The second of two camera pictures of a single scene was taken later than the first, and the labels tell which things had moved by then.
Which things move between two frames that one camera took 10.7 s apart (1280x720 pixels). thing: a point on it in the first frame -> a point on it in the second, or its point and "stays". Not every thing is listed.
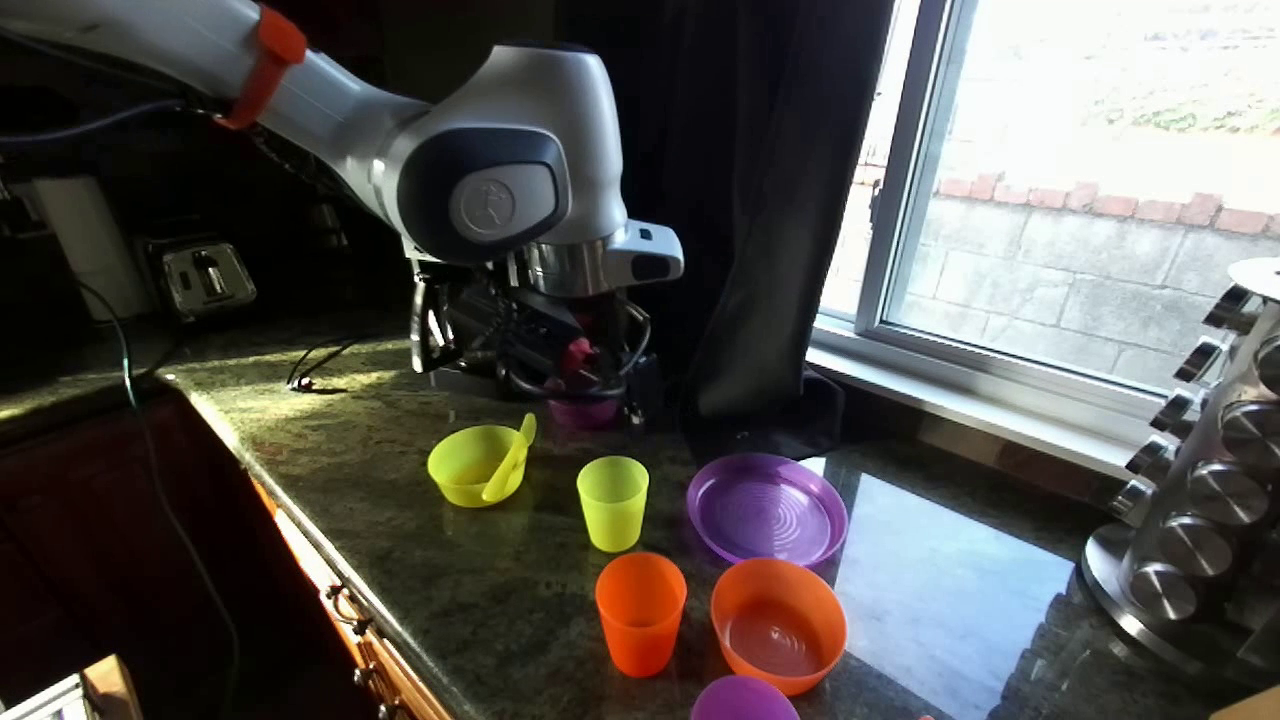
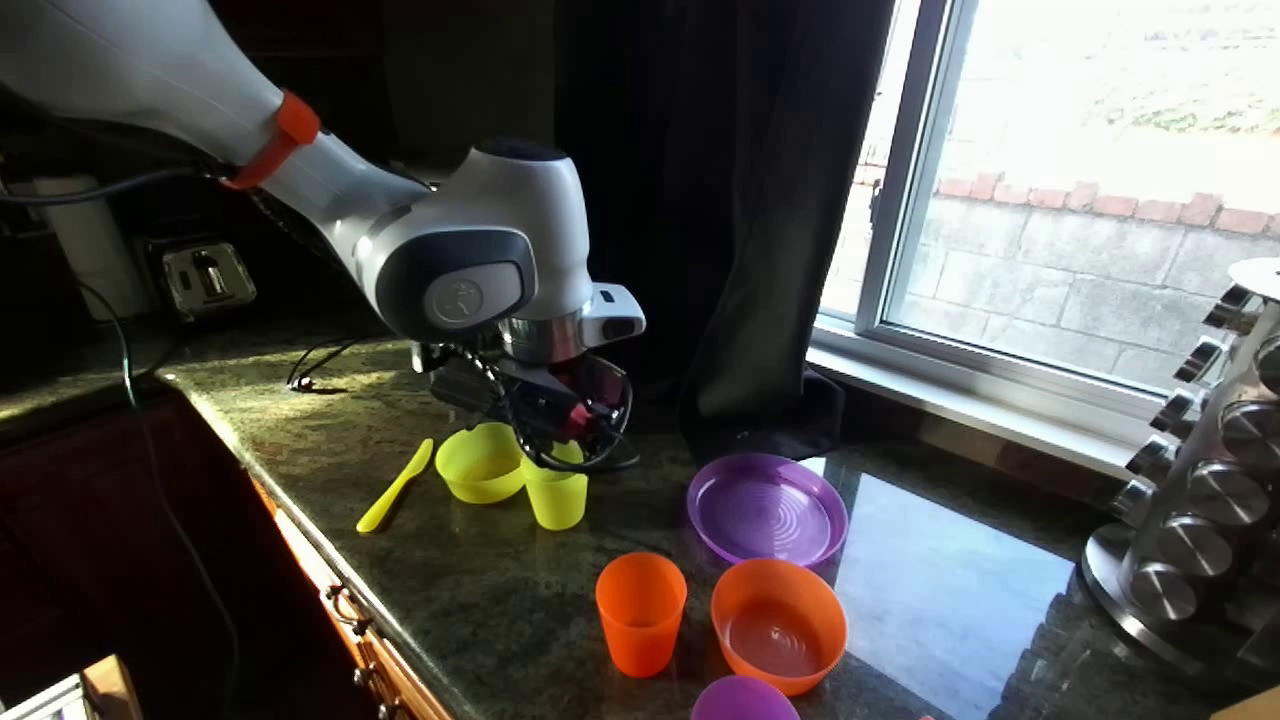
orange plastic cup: [643, 600] stays
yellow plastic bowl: [478, 467] stays
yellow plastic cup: [615, 499] -> [562, 499]
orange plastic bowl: [782, 622] stays
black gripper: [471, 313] -> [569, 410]
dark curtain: [745, 135] stays
